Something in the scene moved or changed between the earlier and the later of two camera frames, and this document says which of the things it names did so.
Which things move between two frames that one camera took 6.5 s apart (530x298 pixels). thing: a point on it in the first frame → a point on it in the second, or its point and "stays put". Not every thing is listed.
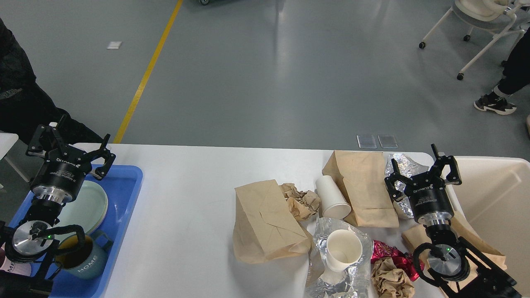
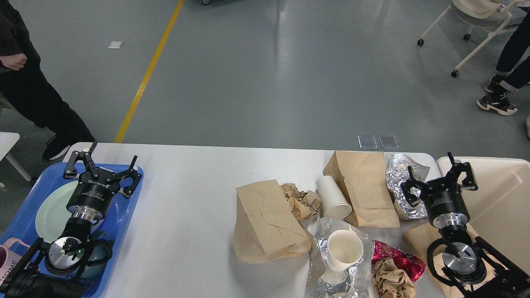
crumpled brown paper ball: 389,281 stays put
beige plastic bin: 493,201 stays put
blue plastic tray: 121,185 stays put
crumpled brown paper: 302,204 stays put
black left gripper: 60,178 → 92,197
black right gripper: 430,202 → 446,208
